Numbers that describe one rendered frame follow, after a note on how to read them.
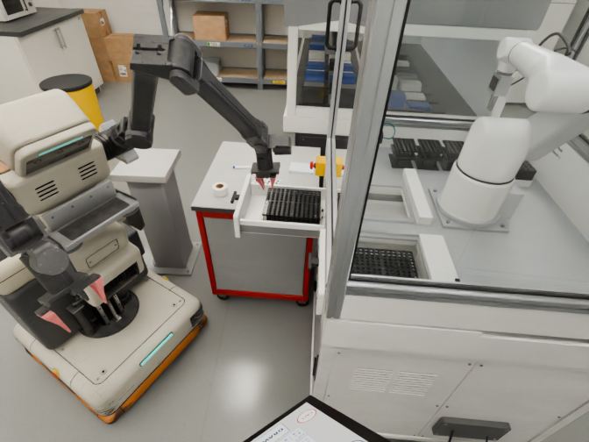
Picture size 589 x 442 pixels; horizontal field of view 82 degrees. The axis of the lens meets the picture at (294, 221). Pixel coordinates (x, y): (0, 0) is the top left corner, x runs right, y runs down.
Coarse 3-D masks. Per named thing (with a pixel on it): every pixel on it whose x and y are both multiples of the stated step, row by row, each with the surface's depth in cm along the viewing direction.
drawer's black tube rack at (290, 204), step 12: (276, 192) 140; (288, 192) 141; (300, 192) 141; (312, 192) 141; (276, 204) 135; (288, 204) 134; (300, 204) 140; (312, 204) 135; (276, 216) 129; (288, 216) 129; (300, 216) 130; (312, 216) 130
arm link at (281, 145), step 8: (272, 136) 113; (280, 136) 113; (256, 144) 108; (272, 144) 113; (280, 144) 113; (288, 144) 113; (256, 152) 112; (264, 152) 112; (280, 152) 115; (288, 152) 115
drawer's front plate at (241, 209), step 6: (246, 180) 141; (246, 186) 138; (246, 192) 138; (240, 198) 132; (246, 198) 139; (240, 204) 129; (246, 204) 140; (240, 210) 128; (246, 210) 141; (234, 216) 124; (240, 216) 129; (234, 222) 125; (240, 234) 131
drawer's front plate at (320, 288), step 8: (320, 232) 119; (320, 240) 116; (320, 248) 113; (320, 256) 110; (320, 264) 107; (320, 272) 105; (320, 280) 103; (320, 288) 100; (320, 296) 100; (320, 304) 102; (320, 312) 105
